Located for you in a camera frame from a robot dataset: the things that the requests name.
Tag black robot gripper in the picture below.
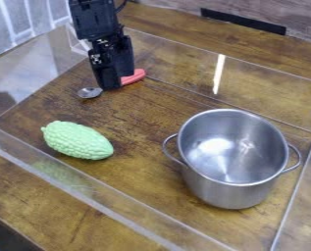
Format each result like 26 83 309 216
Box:
69 0 134 90

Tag green bumpy bitter gourd toy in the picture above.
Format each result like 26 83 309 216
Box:
41 121 114 160

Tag silver metal pot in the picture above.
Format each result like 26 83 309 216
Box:
168 109 299 210

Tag spoon with red handle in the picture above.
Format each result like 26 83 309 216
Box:
78 69 147 99

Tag black strip on wall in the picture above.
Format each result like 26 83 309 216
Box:
201 8 286 35

